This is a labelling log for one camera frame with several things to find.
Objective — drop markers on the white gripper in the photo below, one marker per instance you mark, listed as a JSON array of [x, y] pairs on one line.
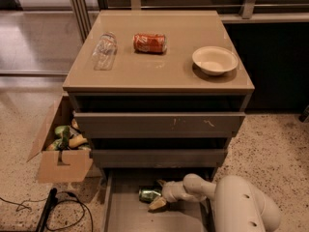
[[171, 190]]

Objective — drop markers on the green soda can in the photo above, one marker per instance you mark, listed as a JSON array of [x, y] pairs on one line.
[[148, 195]]

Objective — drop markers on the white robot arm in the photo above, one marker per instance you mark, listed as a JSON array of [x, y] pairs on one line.
[[238, 205]]

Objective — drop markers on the bottom grey open drawer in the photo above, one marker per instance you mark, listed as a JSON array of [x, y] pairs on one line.
[[124, 212]]

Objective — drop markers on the middle grey drawer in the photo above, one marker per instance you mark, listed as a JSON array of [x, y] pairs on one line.
[[158, 158]]

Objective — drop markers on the grey drawer cabinet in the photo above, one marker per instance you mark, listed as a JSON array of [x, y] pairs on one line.
[[143, 82]]

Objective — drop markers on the top grey drawer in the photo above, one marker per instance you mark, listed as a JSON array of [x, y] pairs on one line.
[[159, 124]]

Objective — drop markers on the orange soda can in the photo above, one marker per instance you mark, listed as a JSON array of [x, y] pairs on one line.
[[149, 43]]

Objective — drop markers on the cardboard box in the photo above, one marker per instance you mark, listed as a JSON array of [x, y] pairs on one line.
[[65, 152]]

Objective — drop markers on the black bar on floor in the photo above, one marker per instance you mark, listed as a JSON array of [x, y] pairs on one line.
[[49, 204]]

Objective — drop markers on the green chip bag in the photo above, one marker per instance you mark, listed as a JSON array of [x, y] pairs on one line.
[[68, 138]]

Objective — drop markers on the white paper bowl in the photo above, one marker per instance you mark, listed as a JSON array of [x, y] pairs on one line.
[[215, 60]]

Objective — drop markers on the clear plastic bottle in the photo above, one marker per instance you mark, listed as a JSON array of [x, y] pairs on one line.
[[105, 51]]

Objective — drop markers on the metal railing frame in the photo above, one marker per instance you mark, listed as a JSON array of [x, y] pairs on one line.
[[231, 11]]

